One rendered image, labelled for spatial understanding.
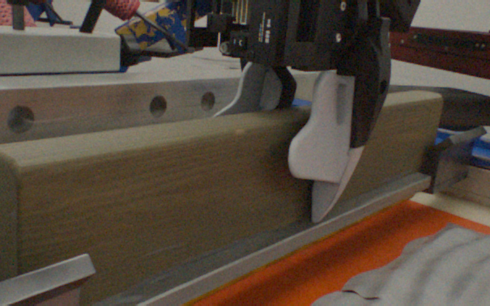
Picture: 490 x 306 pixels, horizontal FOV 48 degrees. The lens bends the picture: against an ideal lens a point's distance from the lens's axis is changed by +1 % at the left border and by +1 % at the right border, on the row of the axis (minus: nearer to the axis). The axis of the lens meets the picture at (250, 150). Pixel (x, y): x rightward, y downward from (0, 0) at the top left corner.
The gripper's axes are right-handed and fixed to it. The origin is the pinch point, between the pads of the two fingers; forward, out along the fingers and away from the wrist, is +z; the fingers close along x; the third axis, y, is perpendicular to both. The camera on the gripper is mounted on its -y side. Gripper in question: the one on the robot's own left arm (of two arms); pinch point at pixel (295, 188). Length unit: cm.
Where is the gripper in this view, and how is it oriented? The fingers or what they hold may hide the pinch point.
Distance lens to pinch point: 34.9
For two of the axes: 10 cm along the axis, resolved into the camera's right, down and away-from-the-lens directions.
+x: 7.6, 2.5, -6.1
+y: -6.5, 1.5, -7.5
